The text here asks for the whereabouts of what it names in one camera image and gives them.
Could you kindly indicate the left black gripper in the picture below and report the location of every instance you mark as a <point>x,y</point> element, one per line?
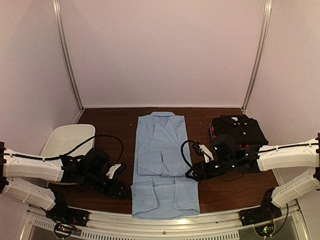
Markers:
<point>115,193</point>

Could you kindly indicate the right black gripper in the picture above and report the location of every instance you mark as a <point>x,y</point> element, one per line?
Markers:
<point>202,174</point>

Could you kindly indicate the light blue long sleeve shirt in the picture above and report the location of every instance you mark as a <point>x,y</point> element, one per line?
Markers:
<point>160,190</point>

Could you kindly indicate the white plastic tub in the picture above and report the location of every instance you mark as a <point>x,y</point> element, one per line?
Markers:
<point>64,139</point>

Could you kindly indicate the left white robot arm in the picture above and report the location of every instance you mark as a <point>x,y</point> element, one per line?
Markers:
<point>36,180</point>

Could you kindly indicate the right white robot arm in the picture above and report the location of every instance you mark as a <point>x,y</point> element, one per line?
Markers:
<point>304,154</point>

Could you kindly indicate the folded black shirt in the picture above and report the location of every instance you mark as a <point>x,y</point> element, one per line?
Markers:
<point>243,129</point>

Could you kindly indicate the left circuit board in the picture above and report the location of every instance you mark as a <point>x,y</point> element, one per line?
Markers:
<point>63,230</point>

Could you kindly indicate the circuit board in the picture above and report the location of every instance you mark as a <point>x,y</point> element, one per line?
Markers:
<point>265,230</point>
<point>63,230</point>

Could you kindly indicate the right circuit board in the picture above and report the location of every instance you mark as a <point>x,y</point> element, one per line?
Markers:
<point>265,230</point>

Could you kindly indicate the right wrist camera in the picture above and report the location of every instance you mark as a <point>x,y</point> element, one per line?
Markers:
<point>202,151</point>

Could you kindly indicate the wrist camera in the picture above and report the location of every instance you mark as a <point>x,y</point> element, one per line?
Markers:
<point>116,169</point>
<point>202,151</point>

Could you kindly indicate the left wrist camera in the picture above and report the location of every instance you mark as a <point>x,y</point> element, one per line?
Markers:
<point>116,169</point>

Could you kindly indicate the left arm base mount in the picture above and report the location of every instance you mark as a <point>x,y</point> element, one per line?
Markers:
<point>62,213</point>

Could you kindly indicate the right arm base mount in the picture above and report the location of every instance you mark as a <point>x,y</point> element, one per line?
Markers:
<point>267,211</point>

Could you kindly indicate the right aluminium frame post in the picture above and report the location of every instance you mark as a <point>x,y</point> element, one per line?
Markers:
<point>265,26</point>

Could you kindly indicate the aluminium frame post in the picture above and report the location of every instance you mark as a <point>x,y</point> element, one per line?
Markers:
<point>65,53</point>
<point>265,26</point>

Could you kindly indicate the left aluminium frame post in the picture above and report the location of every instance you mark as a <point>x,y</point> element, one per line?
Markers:
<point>65,53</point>

